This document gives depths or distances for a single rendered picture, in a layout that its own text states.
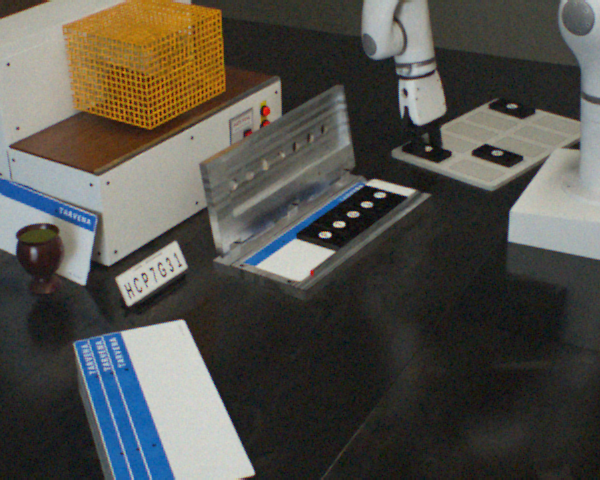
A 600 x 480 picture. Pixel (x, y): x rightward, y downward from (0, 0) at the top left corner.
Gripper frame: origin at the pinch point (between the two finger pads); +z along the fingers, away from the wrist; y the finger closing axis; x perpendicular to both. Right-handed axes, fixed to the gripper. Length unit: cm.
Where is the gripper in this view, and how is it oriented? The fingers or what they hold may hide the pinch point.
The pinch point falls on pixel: (427, 142)
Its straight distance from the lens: 265.1
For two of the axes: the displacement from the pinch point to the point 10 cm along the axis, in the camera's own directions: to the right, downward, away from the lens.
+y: 6.9, -3.6, 6.3
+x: -7.1, -1.2, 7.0
